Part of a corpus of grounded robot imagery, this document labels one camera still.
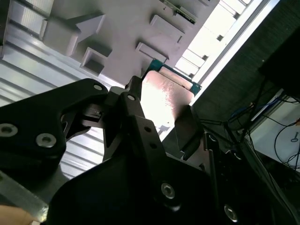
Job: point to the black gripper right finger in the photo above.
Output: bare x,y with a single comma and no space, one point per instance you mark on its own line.
189,131

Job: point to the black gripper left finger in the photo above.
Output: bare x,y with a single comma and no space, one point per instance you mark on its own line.
35,112

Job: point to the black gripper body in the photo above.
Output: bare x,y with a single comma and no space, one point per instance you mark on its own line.
112,194

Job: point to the silver CPU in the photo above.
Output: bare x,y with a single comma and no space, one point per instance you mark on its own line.
161,98

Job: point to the person's hand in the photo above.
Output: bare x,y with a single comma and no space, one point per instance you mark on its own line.
11,216

